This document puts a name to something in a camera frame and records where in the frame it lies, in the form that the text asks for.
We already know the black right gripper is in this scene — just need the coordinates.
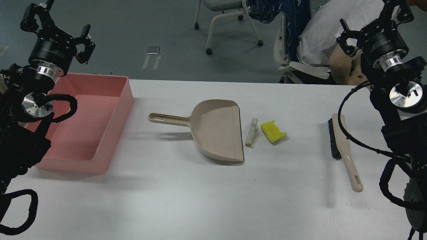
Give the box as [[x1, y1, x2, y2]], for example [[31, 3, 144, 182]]
[[337, 0, 414, 69]]

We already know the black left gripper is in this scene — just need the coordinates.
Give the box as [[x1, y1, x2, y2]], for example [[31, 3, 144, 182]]
[[20, 0, 96, 74]]

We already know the beige hand brush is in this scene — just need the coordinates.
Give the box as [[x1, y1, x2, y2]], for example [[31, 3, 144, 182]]
[[328, 113, 364, 193]]

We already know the yellow sponge piece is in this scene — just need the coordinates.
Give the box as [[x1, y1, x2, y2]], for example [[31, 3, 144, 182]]
[[260, 120, 287, 143]]

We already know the slice of bread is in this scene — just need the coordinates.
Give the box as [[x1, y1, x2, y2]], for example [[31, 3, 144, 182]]
[[245, 118, 258, 147]]

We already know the beige plastic dustpan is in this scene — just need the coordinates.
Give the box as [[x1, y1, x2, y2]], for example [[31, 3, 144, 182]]
[[148, 99, 245, 163]]

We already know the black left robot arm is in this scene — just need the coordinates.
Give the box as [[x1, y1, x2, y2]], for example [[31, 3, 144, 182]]
[[0, 0, 95, 236]]

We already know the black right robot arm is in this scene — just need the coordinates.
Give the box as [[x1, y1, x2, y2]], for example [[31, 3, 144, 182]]
[[328, 0, 426, 240]]

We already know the pink plastic bin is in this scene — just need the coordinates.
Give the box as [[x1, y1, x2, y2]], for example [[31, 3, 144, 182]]
[[36, 73, 134, 174]]

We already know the person in white shirt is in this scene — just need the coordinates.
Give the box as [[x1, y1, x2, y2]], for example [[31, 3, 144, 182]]
[[295, 0, 384, 86]]

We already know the silver floor socket plate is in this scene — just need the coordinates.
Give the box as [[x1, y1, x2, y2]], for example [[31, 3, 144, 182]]
[[145, 46, 160, 55]]

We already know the white rolling chair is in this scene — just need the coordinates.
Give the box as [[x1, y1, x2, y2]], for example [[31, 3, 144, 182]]
[[194, 0, 264, 56]]

